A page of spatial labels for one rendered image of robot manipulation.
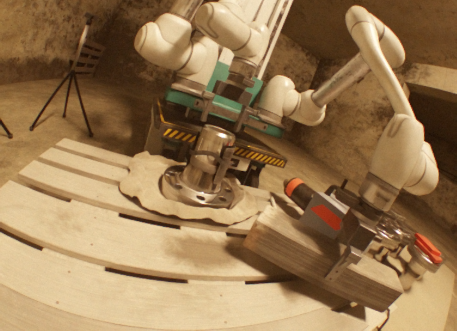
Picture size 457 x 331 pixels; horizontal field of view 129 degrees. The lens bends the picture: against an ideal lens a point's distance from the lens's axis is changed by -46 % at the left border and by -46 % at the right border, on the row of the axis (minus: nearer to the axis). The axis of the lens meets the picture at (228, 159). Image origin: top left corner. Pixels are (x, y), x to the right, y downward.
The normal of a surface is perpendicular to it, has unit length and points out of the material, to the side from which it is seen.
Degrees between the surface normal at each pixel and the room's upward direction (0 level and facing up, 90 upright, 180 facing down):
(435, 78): 90
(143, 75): 90
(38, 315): 0
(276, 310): 0
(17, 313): 0
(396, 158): 91
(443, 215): 89
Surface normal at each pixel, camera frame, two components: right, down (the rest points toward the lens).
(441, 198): -0.90, -0.25
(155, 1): 0.26, 0.38
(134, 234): 0.36, -0.89
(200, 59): 0.65, 0.41
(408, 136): -0.56, -0.13
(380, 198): -0.42, 0.11
